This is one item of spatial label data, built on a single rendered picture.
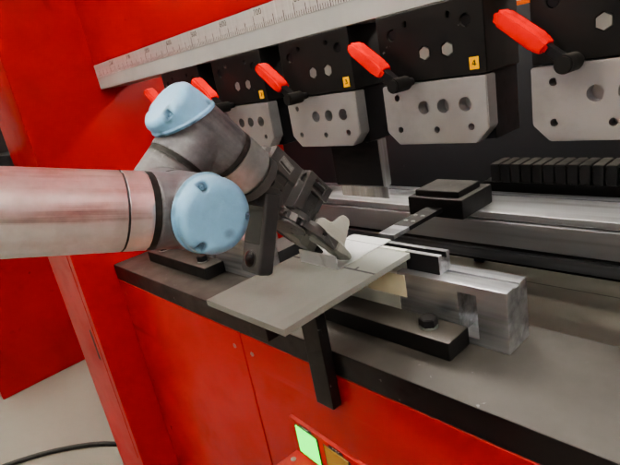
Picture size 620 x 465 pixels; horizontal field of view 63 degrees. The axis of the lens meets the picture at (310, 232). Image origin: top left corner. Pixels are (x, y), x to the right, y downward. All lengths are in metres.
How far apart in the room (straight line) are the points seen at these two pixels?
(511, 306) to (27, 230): 0.58
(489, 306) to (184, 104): 0.48
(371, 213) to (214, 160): 0.60
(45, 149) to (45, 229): 1.01
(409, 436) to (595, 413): 0.25
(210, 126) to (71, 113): 0.89
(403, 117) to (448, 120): 0.07
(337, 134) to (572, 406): 0.47
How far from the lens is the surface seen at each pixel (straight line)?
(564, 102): 0.59
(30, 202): 0.44
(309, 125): 0.82
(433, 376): 0.72
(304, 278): 0.76
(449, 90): 0.65
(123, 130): 1.51
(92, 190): 0.45
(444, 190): 0.98
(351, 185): 0.85
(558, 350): 0.78
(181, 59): 1.10
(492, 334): 0.76
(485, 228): 1.00
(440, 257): 0.77
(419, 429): 0.76
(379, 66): 0.66
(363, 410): 0.83
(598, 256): 0.94
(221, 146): 0.62
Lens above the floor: 1.29
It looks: 18 degrees down
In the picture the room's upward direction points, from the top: 11 degrees counter-clockwise
